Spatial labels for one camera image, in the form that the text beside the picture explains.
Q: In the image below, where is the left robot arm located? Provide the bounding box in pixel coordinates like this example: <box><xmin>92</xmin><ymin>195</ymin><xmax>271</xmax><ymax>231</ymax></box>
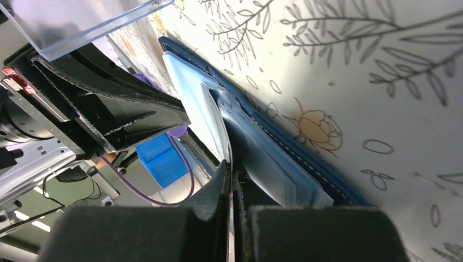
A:
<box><xmin>1</xmin><ymin>44</ymin><xmax>189</xmax><ymax>236</ymax></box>

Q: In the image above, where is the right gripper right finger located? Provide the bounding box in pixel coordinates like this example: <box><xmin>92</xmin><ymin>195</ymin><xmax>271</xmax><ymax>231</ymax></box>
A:
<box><xmin>232</xmin><ymin>168</ymin><xmax>408</xmax><ymax>261</ymax></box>

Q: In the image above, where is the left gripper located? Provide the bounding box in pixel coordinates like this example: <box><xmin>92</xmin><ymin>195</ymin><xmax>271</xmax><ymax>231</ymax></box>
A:
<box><xmin>1</xmin><ymin>44</ymin><xmax>190</xmax><ymax>163</ymax></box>

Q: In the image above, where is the floral patterned table mat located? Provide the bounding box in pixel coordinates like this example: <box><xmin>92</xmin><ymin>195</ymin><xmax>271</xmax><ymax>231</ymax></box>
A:
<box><xmin>110</xmin><ymin>1</ymin><xmax>462</xmax><ymax>261</ymax></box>

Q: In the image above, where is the clear plastic card box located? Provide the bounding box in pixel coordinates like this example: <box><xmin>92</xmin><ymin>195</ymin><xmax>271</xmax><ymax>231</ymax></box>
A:
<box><xmin>1</xmin><ymin>0</ymin><xmax>173</xmax><ymax>61</ymax></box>

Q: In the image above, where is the navy blue card holder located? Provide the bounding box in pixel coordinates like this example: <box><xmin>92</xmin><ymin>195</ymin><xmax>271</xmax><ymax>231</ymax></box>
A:
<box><xmin>159</xmin><ymin>37</ymin><xmax>368</xmax><ymax>207</ymax></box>

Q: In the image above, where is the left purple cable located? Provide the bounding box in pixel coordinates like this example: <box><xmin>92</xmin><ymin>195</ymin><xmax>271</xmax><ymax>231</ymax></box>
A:
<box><xmin>100</xmin><ymin>133</ymin><xmax>196</xmax><ymax>209</ymax></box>

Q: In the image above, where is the blue plastic bin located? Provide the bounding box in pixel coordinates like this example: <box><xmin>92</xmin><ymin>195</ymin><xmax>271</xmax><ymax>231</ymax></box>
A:
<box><xmin>135</xmin><ymin>134</ymin><xmax>188</xmax><ymax>189</ymax></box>

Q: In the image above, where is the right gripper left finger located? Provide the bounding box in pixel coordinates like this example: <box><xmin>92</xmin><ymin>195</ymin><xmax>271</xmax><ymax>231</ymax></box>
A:
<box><xmin>38</xmin><ymin>161</ymin><xmax>231</xmax><ymax>261</ymax></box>

